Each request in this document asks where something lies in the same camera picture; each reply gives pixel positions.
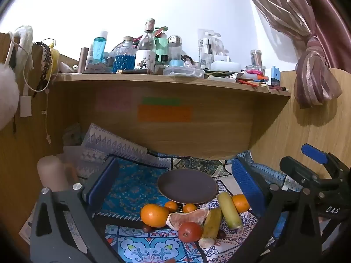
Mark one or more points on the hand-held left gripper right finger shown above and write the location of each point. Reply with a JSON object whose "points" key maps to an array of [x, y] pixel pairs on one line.
{"points": [[246, 183]]}

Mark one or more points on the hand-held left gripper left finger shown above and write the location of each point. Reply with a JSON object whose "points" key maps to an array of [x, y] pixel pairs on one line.
{"points": [[102, 189]]}

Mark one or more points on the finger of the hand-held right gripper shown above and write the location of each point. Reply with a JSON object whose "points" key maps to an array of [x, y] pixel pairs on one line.
{"points": [[293, 167], [314, 153]]}

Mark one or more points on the medium orange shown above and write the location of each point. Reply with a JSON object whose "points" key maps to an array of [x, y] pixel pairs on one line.
{"points": [[241, 204]]}

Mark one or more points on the pale yellow corn cob piece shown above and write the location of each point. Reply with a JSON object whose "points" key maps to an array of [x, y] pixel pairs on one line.
{"points": [[229, 211]]}

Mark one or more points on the large orange with sticker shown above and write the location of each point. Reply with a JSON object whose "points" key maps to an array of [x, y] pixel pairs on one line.
{"points": [[154, 215]]}

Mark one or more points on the dark brown round plate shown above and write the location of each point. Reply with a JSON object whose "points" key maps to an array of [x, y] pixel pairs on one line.
{"points": [[187, 186]]}

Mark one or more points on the peeled pomelo segment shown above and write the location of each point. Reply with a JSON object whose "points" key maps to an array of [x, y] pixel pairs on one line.
{"points": [[186, 218]]}

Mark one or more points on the blue patterned tablecloth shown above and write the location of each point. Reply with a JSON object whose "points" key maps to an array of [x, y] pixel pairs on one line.
{"points": [[131, 186]]}

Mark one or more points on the grey diamond patterned rolled mat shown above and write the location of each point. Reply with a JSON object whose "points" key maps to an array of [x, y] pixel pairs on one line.
{"points": [[115, 142]]}

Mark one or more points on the beige cylinder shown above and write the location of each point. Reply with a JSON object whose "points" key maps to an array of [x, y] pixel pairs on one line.
{"points": [[52, 174]]}

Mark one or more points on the dark red jujube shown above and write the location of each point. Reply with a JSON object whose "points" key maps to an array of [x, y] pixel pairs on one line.
{"points": [[147, 228], [221, 234]]}

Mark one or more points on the small tangerine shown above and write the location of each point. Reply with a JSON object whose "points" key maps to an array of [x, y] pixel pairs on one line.
{"points": [[189, 208], [171, 206]]}

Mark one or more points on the wooden shelf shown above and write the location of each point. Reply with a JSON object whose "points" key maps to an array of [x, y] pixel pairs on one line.
{"points": [[192, 142]]}

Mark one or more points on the red tomato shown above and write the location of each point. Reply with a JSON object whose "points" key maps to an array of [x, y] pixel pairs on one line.
{"points": [[190, 231]]}

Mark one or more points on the blue and white small container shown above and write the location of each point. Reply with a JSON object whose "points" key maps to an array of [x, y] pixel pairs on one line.
{"points": [[275, 77]]}

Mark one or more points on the pink sticky note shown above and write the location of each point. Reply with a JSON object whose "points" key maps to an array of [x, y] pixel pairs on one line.
{"points": [[112, 100]]}

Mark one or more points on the pink striped curtain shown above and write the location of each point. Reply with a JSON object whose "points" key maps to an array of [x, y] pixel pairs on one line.
{"points": [[315, 60]]}

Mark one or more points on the orange sticky note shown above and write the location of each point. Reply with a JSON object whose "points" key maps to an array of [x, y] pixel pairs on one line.
{"points": [[164, 113]]}

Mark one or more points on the green sticky note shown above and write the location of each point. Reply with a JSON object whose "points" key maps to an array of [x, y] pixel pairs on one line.
{"points": [[161, 101]]}

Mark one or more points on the clear jar with pink sticks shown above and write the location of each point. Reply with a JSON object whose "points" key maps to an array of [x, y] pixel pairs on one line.
{"points": [[256, 57]]}

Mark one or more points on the white box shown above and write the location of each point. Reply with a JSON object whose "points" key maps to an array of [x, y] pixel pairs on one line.
{"points": [[227, 66]]}

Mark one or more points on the clear plastic box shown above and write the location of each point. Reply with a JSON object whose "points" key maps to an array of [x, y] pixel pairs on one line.
{"points": [[183, 72]]}

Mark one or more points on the glass bottle with blue beads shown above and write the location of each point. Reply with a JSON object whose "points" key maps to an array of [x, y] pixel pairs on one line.
{"points": [[124, 61]]}

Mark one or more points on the brown tube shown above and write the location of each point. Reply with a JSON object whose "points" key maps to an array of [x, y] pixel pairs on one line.
{"points": [[83, 60]]}

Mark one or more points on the white plush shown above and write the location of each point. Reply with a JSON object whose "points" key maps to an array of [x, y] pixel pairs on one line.
{"points": [[6, 96]]}

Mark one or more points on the clear bottle with white label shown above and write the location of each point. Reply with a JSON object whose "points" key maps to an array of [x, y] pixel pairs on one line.
{"points": [[145, 57]]}

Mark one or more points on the yellow container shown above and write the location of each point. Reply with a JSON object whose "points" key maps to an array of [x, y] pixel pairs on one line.
{"points": [[55, 59]]}

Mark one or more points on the light blue tape roll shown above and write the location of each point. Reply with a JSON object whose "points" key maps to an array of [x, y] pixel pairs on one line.
{"points": [[177, 63]]}

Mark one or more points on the blue liquid bottle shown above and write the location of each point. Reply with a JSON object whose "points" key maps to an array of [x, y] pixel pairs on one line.
{"points": [[99, 49]]}

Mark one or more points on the black lace headband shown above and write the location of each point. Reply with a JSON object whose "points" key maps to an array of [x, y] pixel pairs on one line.
{"points": [[46, 60]]}

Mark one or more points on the white blister pack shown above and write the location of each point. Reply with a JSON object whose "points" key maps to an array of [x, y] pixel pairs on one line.
{"points": [[208, 46]]}

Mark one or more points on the silver capped bottle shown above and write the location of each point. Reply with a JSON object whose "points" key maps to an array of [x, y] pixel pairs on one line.
{"points": [[175, 49]]}

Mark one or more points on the mint green bottle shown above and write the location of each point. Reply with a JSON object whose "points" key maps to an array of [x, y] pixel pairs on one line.
{"points": [[162, 45]]}

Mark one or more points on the white fluffy headband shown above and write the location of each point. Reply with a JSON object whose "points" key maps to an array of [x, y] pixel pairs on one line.
{"points": [[24, 39]]}

